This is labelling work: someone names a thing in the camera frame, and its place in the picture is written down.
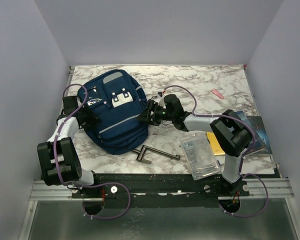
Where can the navy blue student backpack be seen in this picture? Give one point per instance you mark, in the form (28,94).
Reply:
(115,99)

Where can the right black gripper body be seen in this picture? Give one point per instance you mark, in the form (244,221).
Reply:
(162,114)

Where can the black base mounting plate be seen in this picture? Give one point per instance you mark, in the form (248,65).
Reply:
(164,190)

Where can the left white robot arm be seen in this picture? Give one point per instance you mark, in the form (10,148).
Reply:
(59,161)

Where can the aluminium rail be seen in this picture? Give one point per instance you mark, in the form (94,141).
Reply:
(273,188)

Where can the clear plastic pencil case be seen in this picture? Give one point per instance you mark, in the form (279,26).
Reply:
(200,158)

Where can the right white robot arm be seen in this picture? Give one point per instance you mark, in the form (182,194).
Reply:
(234,136)

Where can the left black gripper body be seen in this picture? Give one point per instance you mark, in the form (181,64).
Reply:
(88,117)

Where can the pink eraser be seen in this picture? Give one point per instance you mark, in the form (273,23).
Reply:
(217,93)

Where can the black starry book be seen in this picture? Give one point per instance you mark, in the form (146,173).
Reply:
(259,127)

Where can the dark blue book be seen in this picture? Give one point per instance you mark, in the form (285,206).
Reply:
(259,144)

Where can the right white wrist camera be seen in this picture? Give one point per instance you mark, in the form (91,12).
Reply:
(161,101)

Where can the yellow notebook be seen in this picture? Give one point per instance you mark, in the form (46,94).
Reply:
(214,144)

